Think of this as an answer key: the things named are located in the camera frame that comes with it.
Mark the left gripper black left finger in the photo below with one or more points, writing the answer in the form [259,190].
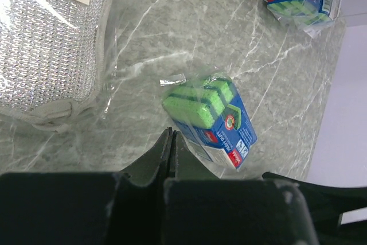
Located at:
[87,208]

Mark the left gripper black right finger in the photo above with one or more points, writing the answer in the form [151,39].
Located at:
[200,208]

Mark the silver mesh scrubber pack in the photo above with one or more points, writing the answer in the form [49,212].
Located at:
[52,59]

